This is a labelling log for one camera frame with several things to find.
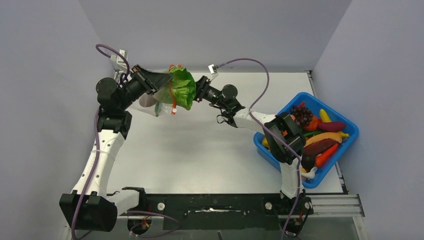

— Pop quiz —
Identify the purple grapes bunch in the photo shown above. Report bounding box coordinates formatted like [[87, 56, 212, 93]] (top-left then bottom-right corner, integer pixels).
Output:
[[290, 105, 314, 128]]

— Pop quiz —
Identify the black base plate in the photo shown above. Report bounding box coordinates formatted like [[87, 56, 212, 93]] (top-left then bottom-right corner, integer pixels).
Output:
[[127, 193, 313, 235]]

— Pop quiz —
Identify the yellow banana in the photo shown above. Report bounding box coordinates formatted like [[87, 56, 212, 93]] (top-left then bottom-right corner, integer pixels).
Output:
[[319, 109, 332, 123]]

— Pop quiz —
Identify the blue plastic bin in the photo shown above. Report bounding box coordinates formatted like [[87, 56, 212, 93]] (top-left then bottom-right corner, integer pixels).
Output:
[[253, 92, 361, 190]]

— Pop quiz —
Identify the green lettuce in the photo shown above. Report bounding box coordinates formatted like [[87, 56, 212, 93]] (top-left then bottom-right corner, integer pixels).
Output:
[[168, 64, 196, 111]]

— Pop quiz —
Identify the red carrot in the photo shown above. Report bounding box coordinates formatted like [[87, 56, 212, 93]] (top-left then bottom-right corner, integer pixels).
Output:
[[315, 143, 340, 168]]

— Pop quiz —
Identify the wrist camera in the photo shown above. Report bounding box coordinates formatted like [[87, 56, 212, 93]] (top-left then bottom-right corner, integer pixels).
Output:
[[109, 49, 128, 72], [208, 64, 220, 81]]

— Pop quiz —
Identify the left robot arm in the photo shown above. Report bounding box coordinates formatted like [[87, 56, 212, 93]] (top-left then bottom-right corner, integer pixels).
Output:
[[59, 65, 174, 232]]

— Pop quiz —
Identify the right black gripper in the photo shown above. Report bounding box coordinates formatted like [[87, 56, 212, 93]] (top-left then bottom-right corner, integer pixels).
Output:
[[176, 76, 228, 110]]

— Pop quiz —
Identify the brown kiwi potato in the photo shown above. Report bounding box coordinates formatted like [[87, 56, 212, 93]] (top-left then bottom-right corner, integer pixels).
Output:
[[138, 95, 157, 108]]

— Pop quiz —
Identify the purple sweet potato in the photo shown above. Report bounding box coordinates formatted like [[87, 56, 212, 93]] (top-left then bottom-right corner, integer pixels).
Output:
[[317, 121, 346, 133]]

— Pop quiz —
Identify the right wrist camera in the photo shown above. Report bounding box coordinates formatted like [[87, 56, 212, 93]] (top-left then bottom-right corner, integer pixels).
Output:
[[208, 64, 220, 81]]

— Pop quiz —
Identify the clear zip bag orange zipper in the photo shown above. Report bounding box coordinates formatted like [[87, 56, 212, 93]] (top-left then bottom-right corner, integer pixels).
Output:
[[129, 78, 177, 117]]

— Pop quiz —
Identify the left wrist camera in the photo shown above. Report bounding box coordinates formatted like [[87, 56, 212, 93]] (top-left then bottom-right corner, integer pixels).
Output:
[[109, 49, 128, 72]]

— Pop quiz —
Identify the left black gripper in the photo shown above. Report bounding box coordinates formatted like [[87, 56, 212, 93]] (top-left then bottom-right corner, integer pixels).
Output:
[[118, 64, 174, 111]]

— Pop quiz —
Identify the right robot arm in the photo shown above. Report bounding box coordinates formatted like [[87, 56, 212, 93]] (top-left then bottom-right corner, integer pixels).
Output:
[[194, 76, 306, 214]]

